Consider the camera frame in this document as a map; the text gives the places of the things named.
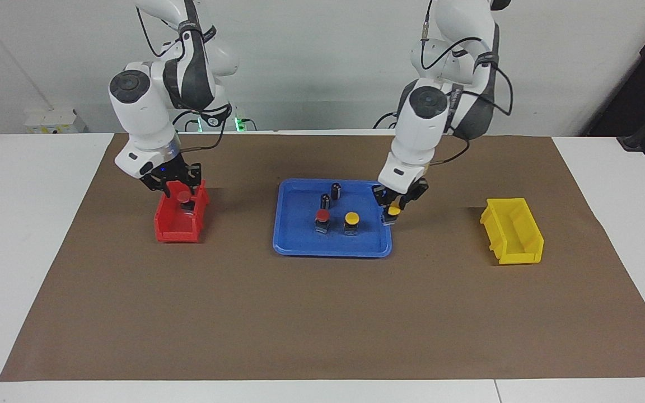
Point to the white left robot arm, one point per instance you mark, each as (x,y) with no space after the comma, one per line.
(420,134)

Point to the yellow push button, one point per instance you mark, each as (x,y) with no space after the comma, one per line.
(394,211)
(352,218)

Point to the yellow plastic bin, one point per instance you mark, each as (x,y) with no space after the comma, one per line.
(515,246)

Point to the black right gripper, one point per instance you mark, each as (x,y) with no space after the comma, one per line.
(167,176)

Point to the blue plastic tray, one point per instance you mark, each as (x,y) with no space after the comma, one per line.
(305,243)

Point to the red plastic bin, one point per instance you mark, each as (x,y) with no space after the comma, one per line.
(177,226)

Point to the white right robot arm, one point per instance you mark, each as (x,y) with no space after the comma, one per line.
(143,117)

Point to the brown paper table mat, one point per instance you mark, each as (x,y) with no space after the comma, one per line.
(322,313)

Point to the red push button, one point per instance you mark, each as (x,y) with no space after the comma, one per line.
(322,216)
(183,196)

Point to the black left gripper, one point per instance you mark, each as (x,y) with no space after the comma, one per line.
(403,196)

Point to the black cylindrical capacitor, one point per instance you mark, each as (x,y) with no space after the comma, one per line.
(336,191)
(325,201)

